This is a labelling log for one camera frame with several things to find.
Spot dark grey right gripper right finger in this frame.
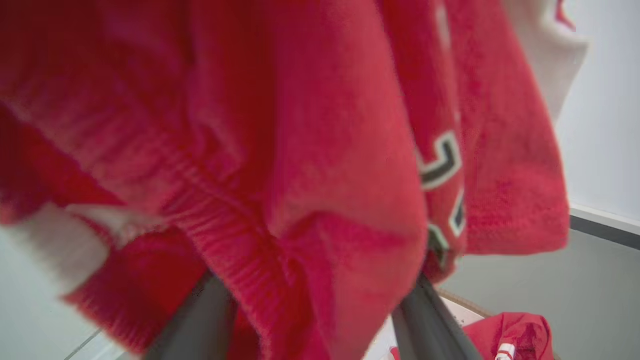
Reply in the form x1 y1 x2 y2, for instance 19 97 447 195
391 274 484 360

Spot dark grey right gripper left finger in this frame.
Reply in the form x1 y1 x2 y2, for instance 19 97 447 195
144 271 237 360

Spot red garment with white stripes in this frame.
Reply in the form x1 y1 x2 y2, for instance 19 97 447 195
462 312 555 360

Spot red knit sweater white sleeves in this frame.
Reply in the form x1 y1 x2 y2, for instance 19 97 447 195
0 0 591 360

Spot white laundry basket brown rim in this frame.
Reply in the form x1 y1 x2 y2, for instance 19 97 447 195
362 287 498 360

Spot white and black baseboard strip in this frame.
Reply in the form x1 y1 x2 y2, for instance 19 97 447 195
569 204 640 251

